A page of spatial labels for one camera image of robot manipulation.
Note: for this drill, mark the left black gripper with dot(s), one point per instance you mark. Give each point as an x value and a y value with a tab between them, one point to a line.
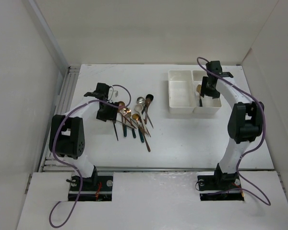
111	116

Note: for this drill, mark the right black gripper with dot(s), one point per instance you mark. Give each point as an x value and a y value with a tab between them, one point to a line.
215	94

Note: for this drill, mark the gold spoon green handle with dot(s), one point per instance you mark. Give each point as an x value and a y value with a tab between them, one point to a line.
198	89

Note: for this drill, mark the black fork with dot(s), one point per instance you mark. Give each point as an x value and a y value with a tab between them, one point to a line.
115	130

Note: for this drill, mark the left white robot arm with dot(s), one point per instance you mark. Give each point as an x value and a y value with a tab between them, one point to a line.
69	131

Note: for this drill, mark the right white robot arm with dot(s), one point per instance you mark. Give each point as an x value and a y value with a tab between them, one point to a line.
245	124

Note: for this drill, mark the copper spoon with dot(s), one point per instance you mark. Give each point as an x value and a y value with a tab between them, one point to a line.
124	115

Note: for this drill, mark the right white container bin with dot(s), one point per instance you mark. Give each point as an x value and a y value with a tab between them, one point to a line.
210	105

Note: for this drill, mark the white container bin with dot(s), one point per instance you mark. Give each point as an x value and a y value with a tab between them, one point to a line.
210	105
181	94

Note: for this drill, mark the left white container bin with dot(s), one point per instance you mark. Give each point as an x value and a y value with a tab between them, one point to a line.
181	94

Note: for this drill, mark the white spoon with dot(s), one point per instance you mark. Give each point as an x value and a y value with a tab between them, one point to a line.
138	108

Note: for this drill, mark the silver spoon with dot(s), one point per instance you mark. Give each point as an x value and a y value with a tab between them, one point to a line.
140	100

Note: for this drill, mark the black spoon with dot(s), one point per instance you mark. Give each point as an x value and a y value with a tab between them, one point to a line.
149	98

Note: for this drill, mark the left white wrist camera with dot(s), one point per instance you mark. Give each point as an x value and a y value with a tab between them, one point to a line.
112	93

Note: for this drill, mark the gold spoon dark handle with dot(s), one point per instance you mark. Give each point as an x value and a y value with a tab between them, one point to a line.
136	118

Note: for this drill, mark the green handle utensil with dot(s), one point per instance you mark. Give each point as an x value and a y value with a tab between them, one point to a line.
133	130

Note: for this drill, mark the long copper handle utensil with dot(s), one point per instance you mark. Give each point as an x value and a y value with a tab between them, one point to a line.
146	142

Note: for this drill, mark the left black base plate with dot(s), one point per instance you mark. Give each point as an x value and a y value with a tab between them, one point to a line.
101	192

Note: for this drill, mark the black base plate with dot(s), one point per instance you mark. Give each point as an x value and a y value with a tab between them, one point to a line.
101	192
213	189

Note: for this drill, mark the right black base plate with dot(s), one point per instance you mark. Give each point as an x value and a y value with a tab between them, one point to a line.
213	189

